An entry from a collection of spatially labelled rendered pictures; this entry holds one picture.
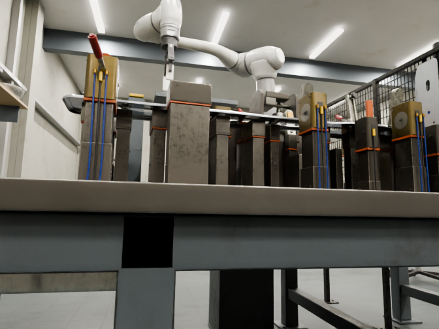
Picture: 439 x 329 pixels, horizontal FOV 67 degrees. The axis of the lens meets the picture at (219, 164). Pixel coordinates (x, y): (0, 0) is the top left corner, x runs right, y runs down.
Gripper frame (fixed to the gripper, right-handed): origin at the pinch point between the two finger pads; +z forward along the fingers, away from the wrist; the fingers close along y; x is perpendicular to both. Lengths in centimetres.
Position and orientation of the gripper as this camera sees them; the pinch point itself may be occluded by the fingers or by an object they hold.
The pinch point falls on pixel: (167, 83)
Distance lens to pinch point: 154.1
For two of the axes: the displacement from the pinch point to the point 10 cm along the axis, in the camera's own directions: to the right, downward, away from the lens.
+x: 9.6, 0.6, 2.6
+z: -0.2, 9.9, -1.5
